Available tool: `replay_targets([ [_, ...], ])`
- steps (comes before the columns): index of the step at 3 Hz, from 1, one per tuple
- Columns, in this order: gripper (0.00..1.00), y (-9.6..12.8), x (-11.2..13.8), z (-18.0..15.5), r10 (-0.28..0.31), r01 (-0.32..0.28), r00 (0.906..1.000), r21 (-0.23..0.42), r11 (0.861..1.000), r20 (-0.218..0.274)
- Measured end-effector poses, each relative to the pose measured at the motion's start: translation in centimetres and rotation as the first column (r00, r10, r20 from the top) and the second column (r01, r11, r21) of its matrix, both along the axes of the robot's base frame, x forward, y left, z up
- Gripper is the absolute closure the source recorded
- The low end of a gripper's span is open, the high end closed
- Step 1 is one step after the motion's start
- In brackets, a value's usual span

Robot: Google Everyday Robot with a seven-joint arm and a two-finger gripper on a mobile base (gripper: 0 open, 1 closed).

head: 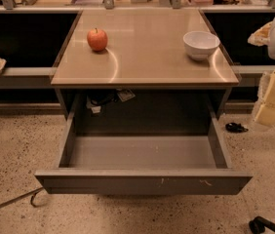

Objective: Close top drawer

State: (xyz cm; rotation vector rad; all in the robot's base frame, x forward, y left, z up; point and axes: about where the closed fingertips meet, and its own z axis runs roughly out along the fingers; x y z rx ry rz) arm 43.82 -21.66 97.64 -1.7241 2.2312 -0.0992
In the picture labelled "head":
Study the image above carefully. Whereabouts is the white tag under table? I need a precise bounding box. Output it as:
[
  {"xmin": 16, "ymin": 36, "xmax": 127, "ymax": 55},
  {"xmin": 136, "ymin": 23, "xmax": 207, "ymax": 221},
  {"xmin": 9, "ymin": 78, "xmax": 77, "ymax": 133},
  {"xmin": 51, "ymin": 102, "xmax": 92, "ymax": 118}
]
[{"xmin": 117, "ymin": 89, "xmax": 136, "ymax": 102}]

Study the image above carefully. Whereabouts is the grey top drawer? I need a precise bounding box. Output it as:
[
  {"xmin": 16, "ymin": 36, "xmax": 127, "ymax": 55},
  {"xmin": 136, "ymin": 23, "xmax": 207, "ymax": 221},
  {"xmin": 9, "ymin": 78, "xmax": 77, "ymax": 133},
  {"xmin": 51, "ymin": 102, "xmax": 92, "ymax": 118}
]
[{"xmin": 34, "ymin": 93, "xmax": 254, "ymax": 196}]

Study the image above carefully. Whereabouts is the black cable on floor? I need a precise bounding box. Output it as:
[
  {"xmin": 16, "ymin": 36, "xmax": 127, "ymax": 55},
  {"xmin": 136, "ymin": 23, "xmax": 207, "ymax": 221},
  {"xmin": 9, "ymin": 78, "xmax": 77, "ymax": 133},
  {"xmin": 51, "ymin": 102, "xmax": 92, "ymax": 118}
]
[{"xmin": 225, "ymin": 122, "xmax": 250, "ymax": 134}]

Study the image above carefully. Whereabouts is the red apple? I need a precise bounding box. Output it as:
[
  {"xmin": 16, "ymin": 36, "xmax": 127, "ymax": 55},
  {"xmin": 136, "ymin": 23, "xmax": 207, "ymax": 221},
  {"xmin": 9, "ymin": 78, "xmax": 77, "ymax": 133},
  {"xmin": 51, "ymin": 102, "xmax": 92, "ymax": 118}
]
[{"xmin": 87, "ymin": 28, "xmax": 108, "ymax": 52}]

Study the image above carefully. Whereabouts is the metal rod with hook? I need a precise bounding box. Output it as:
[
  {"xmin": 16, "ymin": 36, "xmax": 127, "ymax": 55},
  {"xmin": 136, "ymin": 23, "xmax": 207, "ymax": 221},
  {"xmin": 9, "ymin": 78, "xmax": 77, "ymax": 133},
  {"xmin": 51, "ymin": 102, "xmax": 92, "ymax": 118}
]
[{"xmin": 0, "ymin": 187, "xmax": 44, "ymax": 209}]

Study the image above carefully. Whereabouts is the white bowl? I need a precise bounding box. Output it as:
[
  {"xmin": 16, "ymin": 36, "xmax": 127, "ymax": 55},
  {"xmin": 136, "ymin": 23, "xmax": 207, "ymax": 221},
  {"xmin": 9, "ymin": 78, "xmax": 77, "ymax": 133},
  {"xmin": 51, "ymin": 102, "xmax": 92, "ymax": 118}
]
[{"xmin": 183, "ymin": 31, "xmax": 220, "ymax": 60}]

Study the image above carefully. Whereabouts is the black chair base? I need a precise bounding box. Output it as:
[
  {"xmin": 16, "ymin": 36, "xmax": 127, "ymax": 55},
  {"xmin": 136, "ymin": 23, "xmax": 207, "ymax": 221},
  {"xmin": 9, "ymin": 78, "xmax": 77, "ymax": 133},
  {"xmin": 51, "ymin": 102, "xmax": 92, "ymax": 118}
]
[{"xmin": 249, "ymin": 216, "xmax": 275, "ymax": 234}]

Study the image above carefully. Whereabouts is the grey cabinet with steel top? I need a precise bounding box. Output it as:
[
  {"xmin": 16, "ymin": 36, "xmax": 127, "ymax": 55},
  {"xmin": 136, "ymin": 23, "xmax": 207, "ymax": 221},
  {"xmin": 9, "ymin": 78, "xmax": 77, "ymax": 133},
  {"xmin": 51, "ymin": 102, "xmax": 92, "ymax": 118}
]
[{"xmin": 52, "ymin": 8, "xmax": 238, "ymax": 121}]

